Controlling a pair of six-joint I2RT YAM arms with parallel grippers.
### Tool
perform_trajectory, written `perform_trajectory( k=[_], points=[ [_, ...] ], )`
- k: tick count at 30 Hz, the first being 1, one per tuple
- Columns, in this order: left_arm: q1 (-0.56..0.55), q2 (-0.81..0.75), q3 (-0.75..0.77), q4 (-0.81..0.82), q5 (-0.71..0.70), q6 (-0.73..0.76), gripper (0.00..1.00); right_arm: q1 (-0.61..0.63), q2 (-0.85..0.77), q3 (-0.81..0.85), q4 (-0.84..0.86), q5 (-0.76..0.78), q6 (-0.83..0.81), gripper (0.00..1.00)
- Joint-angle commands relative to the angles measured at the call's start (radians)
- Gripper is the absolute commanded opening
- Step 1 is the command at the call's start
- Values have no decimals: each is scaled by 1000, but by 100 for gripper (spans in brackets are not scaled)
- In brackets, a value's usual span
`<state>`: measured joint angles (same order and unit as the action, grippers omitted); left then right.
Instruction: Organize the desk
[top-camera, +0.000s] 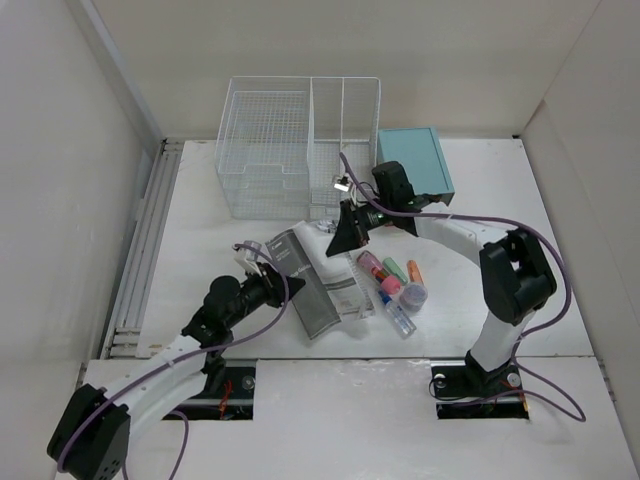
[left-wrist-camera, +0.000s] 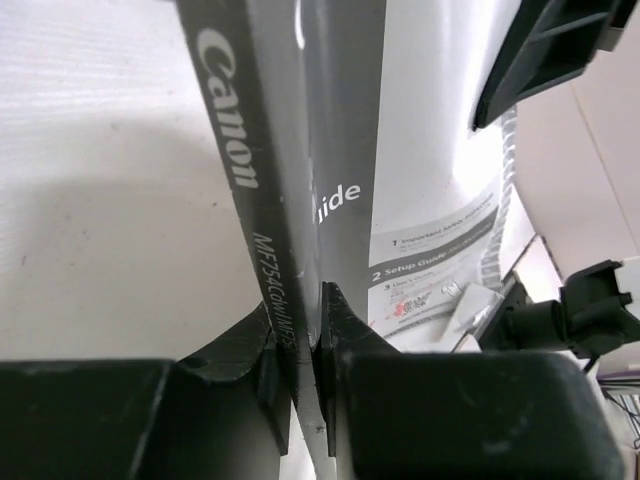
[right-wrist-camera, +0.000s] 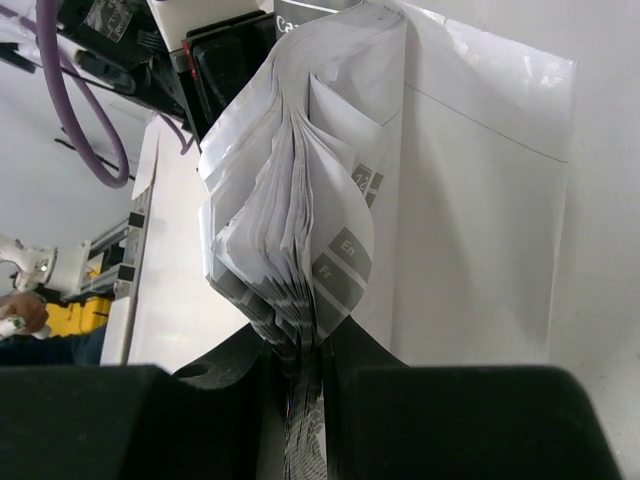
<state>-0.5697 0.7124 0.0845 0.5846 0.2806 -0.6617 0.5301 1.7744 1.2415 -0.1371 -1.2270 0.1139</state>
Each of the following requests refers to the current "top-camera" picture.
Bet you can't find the clear bottle blue cap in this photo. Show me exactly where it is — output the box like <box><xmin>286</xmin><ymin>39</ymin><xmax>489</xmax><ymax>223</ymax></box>
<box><xmin>377</xmin><ymin>290</ymin><xmax>416</xmax><ymax>339</ymax></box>

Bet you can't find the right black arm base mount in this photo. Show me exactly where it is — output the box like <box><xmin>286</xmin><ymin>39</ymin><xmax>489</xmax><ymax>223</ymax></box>
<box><xmin>429</xmin><ymin>354</ymin><xmax>529</xmax><ymax>420</ymax></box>

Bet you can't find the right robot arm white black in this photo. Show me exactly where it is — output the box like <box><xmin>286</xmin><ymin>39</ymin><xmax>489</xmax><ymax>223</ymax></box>
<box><xmin>326</xmin><ymin>161</ymin><xmax>557</xmax><ymax>394</ymax></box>

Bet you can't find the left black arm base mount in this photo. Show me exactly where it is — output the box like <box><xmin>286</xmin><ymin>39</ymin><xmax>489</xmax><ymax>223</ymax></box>
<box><xmin>164</xmin><ymin>358</ymin><xmax>257</xmax><ymax>421</ymax></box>

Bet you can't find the grey white manual booklet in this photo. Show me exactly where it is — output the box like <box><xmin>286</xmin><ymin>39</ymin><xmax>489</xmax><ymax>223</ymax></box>
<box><xmin>266</xmin><ymin>219</ymin><xmax>375</xmax><ymax>341</ymax></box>

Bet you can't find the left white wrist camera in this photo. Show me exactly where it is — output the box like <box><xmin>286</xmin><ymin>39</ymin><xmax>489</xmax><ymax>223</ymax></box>
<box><xmin>234</xmin><ymin>240</ymin><xmax>262</xmax><ymax>275</ymax></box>

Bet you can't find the clear jar of paperclips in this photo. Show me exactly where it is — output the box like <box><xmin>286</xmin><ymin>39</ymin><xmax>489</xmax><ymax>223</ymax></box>
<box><xmin>399</xmin><ymin>282</ymin><xmax>428</xmax><ymax>313</ymax></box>

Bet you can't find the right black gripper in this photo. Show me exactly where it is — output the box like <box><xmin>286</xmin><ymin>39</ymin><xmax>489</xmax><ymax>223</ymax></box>
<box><xmin>324</xmin><ymin>197</ymin><xmax>393</xmax><ymax>257</ymax></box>

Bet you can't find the aluminium rail frame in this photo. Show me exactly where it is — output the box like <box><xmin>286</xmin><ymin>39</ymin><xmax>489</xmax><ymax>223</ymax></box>
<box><xmin>97</xmin><ymin>138</ymin><xmax>184</xmax><ymax>360</ymax></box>

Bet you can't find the green highlighter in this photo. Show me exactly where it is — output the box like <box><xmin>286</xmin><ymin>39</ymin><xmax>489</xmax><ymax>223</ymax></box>
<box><xmin>382</xmin><ymin>257</ymin><xmax>409</xmax><ymax>285</ymax></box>

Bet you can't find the orange highlighter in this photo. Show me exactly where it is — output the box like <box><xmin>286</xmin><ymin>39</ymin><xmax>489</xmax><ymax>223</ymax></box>
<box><xmin>407</xmin><ymin>260</ymin><xmax>424</xmax><ymax>284</ymax></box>

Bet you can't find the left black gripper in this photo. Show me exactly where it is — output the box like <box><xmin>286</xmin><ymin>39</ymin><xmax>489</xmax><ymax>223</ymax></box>
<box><xmin>224</xmin><ymin>262</ymin><xmax>304</xmax><ymax>328</ymax></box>

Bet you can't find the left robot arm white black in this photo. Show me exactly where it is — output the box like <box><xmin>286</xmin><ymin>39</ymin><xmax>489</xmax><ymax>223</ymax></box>
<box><xmin>47</xmin><ymin>263</ymin><xmax>305</xmax><ymax>479</ymax></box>

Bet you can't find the white wire desk organizer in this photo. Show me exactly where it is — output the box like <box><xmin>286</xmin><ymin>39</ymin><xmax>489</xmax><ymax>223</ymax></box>
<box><xmin>214</xmin><ymin>76</ymin><xmax>381</xmax><ymax>220</ymax></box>

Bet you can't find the pink marker tube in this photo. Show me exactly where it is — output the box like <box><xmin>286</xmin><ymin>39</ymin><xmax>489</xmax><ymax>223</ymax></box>
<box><xmin>356</xmin><ymin>250</ymin><xmax>402</xmax><ymax>295</ymax></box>

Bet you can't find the teal orange drawer box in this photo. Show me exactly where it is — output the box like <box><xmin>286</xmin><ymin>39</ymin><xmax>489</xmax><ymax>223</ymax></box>
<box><xmin>377</xmin><ymin>127</ymin><xmax>455</xmax><ymax>206</ymax></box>

